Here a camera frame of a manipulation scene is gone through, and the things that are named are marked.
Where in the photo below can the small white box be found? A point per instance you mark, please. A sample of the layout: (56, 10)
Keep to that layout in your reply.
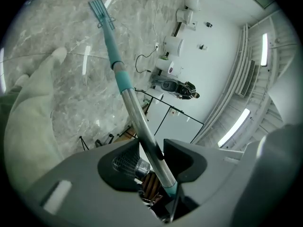
(192, 26)

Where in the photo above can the white shoe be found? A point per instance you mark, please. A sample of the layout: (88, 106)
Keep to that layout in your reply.
(59, 54)
(22, 79)

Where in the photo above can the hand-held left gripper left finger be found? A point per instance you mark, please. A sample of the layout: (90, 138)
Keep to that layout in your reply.
(90, 197)

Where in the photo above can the black framed partition stand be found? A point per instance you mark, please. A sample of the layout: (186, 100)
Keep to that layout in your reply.
(180, 124)

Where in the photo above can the ceiling air vent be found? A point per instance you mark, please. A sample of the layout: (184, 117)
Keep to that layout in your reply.
(247, 78)

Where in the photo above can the black tripod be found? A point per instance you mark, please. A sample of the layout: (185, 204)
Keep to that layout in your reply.
(82, 142)

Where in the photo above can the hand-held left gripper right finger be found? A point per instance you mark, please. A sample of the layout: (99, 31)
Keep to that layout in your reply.
(213, 185)

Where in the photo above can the teal mop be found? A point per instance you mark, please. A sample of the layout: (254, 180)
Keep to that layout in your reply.
(136, 107)

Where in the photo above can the small black wall device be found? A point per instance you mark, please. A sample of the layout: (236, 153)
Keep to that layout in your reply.
(208, 24)
(202, 47)

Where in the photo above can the long ceiling light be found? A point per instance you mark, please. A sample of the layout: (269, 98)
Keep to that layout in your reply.
(264, 49)
(234, 126)

